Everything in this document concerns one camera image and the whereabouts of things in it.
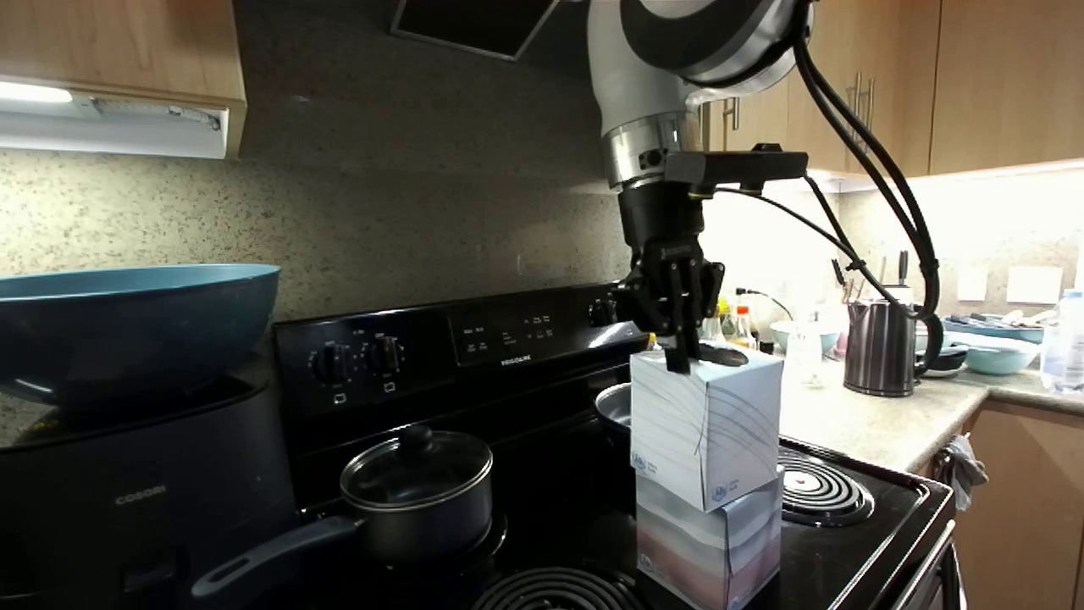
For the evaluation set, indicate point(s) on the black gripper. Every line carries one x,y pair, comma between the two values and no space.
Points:
670,285

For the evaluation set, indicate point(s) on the tissue box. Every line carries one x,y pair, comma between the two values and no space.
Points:
710,432
712,562

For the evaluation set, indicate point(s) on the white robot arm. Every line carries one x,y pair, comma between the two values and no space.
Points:
652,63

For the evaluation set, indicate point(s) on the black electric stove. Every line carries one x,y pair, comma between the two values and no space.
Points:
521,372

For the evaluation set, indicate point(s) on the dark electric kettle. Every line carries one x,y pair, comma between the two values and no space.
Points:
887,346

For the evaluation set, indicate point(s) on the black pot with lid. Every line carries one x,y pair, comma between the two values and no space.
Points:
412,495

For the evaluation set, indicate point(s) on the teal bowl on counter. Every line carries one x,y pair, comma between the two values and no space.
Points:
1000,358

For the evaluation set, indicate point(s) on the range hood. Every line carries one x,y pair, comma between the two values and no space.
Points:
493,30

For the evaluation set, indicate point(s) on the blue bowl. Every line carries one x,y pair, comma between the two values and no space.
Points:
88,341

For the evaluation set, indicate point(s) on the black air fryer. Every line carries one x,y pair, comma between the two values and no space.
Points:
132,514

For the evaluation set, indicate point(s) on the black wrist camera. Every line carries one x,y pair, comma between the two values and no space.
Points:
747,168

